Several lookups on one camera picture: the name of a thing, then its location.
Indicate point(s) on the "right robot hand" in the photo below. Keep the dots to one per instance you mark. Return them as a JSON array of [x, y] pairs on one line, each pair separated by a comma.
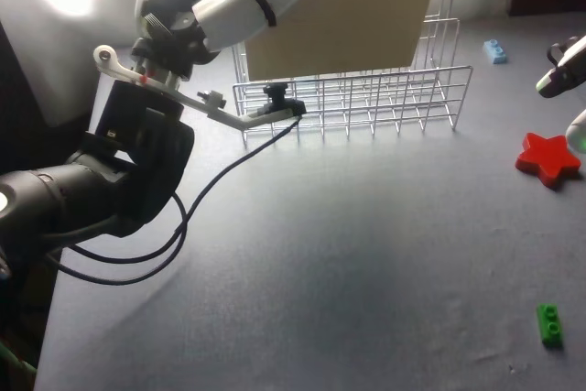
[[563, 72]]

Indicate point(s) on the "beige book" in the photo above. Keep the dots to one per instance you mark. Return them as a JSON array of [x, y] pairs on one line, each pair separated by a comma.
[[357, 20]]

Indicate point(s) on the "blue toy brick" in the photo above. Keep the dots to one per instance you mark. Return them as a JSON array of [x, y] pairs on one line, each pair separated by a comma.
[[495, 52]]

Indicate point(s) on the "red star block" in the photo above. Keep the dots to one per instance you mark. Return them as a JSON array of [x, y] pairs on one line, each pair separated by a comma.
[[547, 159]]

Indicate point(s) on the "green toy brick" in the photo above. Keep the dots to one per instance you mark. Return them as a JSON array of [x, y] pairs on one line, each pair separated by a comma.
[[550, 324]]

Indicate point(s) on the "grey tablecloth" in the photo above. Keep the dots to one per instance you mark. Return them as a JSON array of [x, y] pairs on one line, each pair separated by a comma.
[[320, 249]]

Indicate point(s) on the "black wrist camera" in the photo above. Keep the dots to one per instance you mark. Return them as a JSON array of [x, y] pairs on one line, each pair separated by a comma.
[[279, 100]]

